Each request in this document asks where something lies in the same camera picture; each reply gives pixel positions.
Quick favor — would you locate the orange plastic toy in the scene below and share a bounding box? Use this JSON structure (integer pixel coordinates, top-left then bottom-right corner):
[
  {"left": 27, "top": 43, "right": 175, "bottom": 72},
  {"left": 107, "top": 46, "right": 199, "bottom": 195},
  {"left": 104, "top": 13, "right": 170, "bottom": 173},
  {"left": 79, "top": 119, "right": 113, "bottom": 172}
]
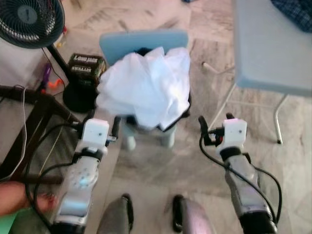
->
[{"left": 46, "top": 78, "right": 65, "bottom": 96}]

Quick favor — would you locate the purple plastic toy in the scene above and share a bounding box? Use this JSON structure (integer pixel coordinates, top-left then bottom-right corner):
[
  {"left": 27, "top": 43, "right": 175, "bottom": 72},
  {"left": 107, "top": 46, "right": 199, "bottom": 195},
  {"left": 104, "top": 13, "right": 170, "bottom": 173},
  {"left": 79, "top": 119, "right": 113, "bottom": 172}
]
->
[{"left": 43, "top": 63, "right": 52, "bottom": 91}]

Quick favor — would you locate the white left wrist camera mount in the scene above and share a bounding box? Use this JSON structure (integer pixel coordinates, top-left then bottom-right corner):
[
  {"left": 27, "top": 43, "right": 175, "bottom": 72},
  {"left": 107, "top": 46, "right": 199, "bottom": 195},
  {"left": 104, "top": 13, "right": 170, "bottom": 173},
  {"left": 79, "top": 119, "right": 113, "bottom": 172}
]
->
[{"left": 80, "top": 118, "right": 110, "bottom": 156}]

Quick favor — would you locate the green trouser leg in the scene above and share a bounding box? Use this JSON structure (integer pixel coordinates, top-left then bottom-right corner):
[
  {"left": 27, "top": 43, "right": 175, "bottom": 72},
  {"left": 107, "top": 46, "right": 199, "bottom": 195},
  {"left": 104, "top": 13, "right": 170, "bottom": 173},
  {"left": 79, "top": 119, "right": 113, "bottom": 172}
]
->
[{"left": 0, "top": 214, "right": 30, "bottom": 234}]

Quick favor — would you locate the blue-grey folding table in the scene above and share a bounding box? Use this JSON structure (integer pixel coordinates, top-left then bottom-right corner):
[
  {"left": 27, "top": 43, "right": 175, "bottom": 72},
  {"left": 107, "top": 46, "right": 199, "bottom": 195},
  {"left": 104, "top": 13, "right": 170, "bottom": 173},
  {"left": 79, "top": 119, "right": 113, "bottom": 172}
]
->
[{"left": 202, "top": 0, "right": 312, "bottom": 145}]

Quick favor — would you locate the black standing fan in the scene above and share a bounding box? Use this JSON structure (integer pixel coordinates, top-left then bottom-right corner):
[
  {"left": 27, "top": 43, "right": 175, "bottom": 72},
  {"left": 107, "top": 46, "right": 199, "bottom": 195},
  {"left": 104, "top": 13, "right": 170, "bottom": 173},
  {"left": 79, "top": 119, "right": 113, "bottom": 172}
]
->
[{"left": 0, "top": 0, "right": 100, "bottom": 114}]

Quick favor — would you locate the blue patterned cloth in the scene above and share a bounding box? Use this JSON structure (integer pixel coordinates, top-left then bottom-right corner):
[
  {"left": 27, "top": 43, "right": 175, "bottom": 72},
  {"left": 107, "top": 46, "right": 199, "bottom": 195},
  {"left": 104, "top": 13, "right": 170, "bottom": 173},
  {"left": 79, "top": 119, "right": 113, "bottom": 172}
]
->
[{"left": 271, "top": 0, "right": 312, "bottom": 32}]

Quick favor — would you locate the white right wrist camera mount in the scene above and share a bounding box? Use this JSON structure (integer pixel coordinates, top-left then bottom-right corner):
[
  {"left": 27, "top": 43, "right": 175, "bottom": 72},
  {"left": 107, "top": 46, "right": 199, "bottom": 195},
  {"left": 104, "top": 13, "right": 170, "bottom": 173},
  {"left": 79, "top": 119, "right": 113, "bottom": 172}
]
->
[{"left": 214, "top": 118, "right": 248, "bottom": 149}]

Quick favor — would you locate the white shirt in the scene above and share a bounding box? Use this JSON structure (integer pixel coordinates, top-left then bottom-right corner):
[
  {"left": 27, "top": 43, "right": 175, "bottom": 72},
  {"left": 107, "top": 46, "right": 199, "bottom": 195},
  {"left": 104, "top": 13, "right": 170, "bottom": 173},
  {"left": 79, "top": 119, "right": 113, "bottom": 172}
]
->
[{"left": 96, "top": 46, "right": 192, "bottom": 131}]

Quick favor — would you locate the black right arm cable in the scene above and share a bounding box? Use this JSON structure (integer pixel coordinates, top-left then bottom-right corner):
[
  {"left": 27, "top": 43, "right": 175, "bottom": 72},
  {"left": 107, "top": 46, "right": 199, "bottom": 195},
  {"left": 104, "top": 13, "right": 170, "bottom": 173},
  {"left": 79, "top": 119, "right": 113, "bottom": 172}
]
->
[{"left": 197, "top": 136, "right": 283, "bottom": 225}]

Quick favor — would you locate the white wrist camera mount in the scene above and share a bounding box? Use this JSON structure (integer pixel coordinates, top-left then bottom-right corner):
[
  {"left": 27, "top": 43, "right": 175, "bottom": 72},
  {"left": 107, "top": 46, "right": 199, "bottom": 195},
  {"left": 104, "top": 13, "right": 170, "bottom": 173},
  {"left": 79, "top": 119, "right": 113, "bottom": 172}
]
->
[
  {"left": 214, "top": 118, "right": 248, "bottom": 149},
  {"left": 80, "top": 118, "right": 110, "bottom": 156}
]

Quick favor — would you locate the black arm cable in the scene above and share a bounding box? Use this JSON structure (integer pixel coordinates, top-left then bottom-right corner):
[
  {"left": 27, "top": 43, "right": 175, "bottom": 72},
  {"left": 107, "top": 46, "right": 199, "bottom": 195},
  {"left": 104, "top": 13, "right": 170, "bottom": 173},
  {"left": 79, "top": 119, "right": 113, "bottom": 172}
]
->
[
  {"left": 24, "top": 122, "right": 83, "bottom": 232},
  {"left": 197, "top": 136, "right": 283, "bottom": 225}
]

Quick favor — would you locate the silver right robot leg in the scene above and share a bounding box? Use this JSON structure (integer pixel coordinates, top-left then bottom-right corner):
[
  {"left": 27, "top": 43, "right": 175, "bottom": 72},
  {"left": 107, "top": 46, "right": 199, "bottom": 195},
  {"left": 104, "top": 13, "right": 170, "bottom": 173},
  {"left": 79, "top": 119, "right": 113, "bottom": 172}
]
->
[{"left": 172, "top": 195, "right": 215, "bottom": 234}]

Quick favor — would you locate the black printed carton box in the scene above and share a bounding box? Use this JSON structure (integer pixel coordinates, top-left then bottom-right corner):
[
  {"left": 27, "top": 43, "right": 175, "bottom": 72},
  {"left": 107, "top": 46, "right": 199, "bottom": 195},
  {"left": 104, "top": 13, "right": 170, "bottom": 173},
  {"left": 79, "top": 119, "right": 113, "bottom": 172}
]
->
[{"left": 68, "top": 53, "right": 107, "bottom": 81}]

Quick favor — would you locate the dark wooden furniture frame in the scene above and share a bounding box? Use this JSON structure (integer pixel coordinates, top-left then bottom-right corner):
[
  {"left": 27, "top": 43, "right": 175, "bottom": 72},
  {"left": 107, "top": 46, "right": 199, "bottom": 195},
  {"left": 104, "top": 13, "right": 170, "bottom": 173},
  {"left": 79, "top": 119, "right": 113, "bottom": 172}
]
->
[{"left": 0, "top": 85, "right": 81, "bottom": 185}]

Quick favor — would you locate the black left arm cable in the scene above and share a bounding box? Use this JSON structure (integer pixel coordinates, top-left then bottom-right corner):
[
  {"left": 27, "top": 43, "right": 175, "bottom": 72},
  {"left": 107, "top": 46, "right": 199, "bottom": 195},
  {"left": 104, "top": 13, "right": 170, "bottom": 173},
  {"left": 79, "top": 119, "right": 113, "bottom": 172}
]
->
[{"left": 24, "top": 122, "right": 83, "bottom": 232}]

